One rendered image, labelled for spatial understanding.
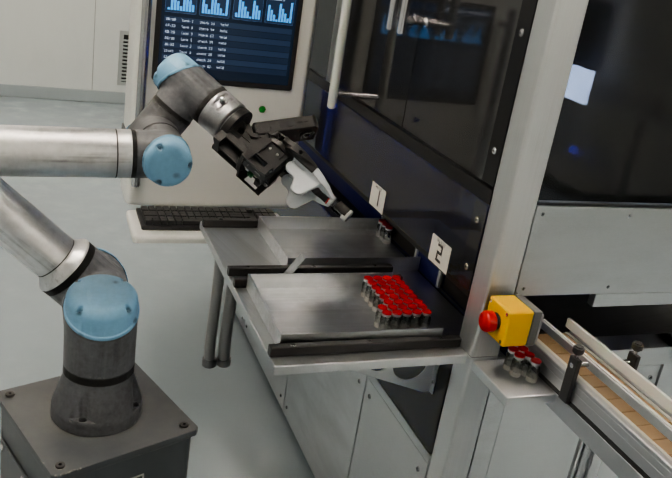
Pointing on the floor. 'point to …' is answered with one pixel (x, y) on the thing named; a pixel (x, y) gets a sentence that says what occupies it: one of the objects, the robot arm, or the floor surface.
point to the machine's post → (512, 206)
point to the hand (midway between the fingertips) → (328, 194)
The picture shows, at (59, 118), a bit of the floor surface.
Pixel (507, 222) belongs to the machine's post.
